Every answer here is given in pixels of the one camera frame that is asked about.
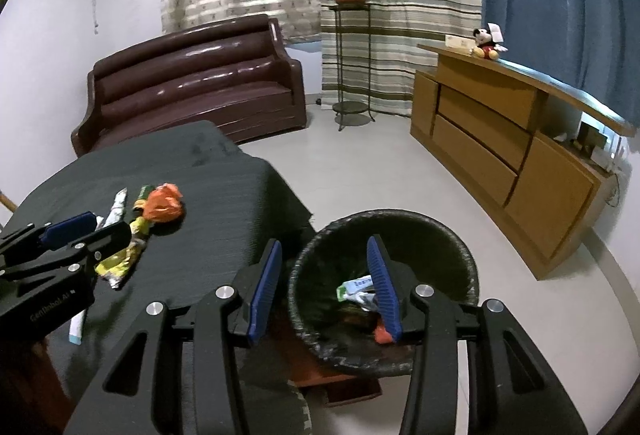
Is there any brown leather sofa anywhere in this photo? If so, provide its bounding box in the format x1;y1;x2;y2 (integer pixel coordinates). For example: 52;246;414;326
70;14;307;158

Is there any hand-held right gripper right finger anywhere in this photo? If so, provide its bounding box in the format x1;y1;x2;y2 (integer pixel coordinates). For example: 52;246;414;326
366;235;588;435

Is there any striped curtain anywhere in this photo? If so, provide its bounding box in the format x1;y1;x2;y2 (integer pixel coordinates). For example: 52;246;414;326
315;0;483;116

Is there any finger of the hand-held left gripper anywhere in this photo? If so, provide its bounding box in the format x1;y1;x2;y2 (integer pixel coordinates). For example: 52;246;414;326
0;212;98;266
0;221;133;298

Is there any dark cloth covered table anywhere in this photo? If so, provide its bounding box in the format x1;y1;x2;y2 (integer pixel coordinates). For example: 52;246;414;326
0;120;317;435

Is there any white wrapper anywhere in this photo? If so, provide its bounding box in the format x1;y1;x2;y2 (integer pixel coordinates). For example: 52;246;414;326
95;188;130;231

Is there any small dark box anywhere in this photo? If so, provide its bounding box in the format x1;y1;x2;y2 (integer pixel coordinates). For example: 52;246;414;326
577;122;606;148

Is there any mouse plush toy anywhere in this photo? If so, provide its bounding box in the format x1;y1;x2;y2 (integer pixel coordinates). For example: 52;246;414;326
472;22;510;61

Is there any black metal plant stand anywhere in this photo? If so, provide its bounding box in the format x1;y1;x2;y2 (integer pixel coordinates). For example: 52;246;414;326
330;4;376;132

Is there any orange plastic bag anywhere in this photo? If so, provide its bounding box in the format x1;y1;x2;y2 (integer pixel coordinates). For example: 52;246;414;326
141;184;186;223
372;319;397;346

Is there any white tube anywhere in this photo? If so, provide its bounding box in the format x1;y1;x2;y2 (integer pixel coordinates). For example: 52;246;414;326
67;307;88;346

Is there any yellow snack wrapper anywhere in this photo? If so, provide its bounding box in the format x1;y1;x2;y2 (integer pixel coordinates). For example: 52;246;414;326
95;215;151;291

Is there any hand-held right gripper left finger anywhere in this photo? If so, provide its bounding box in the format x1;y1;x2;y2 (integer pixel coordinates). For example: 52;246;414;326
62;239;283;435

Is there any blue curtain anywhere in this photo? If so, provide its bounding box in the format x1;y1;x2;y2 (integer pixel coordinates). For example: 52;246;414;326
472;0;640;126

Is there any red-brown wooden stool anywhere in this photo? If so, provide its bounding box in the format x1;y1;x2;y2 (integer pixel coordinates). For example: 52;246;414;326
285;345;383;408

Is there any white flat box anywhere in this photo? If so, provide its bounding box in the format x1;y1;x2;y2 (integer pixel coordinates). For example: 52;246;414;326
445;34;477;53

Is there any bin with black bag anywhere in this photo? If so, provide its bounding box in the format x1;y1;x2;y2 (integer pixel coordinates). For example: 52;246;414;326
287;210;480;377

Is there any wooden cabinet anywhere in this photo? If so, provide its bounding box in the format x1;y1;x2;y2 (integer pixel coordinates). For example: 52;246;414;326
410;41;638;280

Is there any small green bottle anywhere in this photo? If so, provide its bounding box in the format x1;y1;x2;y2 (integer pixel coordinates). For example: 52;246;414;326
132;185;156;211

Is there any dark patterned cloth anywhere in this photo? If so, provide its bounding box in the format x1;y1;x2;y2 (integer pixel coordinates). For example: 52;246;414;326
239;377;312;435

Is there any white device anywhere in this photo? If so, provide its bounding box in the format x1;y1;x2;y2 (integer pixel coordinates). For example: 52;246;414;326
592;135;628;168

